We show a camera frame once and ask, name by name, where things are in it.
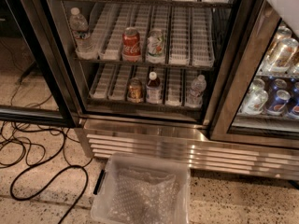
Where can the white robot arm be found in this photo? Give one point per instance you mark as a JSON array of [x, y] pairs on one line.
[[288, 10]]

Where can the gold brown can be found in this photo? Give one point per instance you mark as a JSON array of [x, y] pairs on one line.
[[135, 91]]

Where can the clear water bottle bottom shelf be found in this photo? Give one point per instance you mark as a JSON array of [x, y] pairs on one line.
[[195, 92]]

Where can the clear water bottle shelf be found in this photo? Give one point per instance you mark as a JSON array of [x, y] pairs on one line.
[[82, 36], [195, 92]]

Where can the red coca-cola can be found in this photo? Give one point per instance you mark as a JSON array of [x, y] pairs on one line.
[[131, 50]]

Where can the white green soda can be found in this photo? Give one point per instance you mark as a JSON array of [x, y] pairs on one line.
[[155, 46]]

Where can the stainless steel fridge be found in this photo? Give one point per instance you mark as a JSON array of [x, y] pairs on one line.
[[196, 34]]

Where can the open glass fridge door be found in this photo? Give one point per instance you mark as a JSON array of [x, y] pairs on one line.
[[35, 87]]

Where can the clear water bottle middle shelf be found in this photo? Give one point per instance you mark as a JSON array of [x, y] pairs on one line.
[[82, 36]]

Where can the silver can behind glass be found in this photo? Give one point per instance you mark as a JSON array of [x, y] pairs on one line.
[[256, 98]]

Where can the blue pepsi can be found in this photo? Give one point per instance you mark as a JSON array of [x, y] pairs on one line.
[[277, 101]]

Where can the juice bottle white cap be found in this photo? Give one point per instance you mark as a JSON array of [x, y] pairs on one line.
[[154, 89]]

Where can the clear plastic bin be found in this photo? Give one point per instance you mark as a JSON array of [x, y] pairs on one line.
[[104, 193]]

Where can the bubble wrap sheet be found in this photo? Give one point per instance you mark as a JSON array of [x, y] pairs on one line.
[[144, 198]]

